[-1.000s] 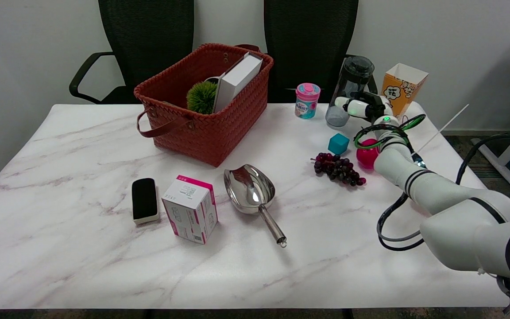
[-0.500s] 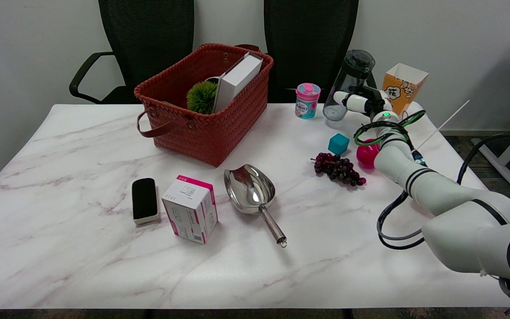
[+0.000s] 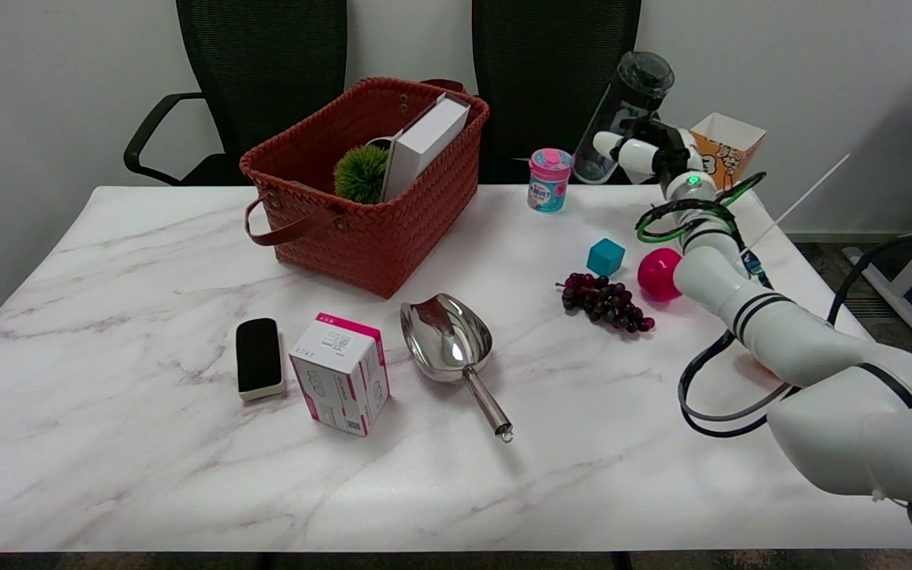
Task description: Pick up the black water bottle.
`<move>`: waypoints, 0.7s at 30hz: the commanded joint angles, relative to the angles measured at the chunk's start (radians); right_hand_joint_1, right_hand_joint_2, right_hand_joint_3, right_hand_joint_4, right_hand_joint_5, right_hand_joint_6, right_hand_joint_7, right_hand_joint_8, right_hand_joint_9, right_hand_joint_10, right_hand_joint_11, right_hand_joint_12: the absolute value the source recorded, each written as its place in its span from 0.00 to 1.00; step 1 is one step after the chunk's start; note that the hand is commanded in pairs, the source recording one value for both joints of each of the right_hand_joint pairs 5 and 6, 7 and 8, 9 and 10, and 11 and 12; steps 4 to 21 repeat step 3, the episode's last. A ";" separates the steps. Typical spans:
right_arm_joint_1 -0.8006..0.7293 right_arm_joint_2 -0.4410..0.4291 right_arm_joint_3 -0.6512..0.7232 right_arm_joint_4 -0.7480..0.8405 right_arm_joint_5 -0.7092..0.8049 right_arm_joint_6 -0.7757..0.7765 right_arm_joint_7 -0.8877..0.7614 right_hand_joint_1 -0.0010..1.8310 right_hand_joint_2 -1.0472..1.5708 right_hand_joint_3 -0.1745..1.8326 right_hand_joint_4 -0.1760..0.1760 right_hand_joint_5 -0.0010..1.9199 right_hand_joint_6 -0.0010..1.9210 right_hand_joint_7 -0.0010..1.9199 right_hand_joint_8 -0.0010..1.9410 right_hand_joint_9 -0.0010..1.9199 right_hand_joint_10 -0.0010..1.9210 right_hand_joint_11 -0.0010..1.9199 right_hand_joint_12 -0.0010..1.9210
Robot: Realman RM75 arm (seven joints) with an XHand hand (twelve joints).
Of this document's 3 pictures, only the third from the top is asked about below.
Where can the pink white carton box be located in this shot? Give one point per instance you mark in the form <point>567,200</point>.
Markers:
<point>337,380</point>

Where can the silver metal scoop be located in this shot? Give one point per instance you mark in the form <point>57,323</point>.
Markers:
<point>444,336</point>

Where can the red woven basket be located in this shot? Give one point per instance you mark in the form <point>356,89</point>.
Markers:
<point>377,237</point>

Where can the white desk leg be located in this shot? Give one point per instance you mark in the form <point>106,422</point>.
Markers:
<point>895,297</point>

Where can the orange paper popcorn box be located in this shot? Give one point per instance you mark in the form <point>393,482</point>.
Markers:
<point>733,146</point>

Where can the purple toy grape bunch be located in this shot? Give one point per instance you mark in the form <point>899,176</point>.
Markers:
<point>606,301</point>

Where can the green fuzzy ball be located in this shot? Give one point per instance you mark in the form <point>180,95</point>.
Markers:
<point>359,174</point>

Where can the black whiteboard eraser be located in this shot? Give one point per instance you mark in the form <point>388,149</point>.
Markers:
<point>258,356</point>

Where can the black water bottle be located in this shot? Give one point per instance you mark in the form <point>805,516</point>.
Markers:
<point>622,103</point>

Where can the black office chair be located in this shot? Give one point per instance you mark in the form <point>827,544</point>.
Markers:
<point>266,71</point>
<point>551,71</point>

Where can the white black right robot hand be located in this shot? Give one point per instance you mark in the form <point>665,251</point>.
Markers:
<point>646,154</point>

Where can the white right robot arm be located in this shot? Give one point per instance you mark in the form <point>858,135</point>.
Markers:
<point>820,356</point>

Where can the magenta round toy fruit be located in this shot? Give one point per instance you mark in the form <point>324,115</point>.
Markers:
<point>656,275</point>

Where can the white zip tie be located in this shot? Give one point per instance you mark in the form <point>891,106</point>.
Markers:
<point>800,198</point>

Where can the pink lidded small jar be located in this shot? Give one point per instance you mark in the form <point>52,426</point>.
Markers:
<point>549,182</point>

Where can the teal cube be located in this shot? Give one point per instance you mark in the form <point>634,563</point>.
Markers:
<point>606,257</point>

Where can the white rectangular box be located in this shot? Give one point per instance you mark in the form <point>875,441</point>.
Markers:
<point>424,142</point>

